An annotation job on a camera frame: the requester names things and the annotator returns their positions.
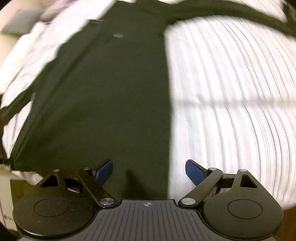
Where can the white pillow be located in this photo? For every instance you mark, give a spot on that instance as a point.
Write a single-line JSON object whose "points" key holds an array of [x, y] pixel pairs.
{"points": [[25, 46]]}

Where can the dark green garment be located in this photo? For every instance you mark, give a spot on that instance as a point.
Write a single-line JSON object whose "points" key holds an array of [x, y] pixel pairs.
{"points": [[111, 92]]}

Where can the white striped bed sheet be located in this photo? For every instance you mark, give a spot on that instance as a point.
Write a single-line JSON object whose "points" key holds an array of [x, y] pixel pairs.
{"points": [[231, 104]]}

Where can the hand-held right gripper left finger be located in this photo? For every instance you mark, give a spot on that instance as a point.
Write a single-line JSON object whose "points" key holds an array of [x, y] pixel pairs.
{"points": [[104, 171]]}

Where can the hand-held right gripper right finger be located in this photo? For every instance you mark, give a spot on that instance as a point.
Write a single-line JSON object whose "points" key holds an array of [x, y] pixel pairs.
{"points": [[193, 172]]}

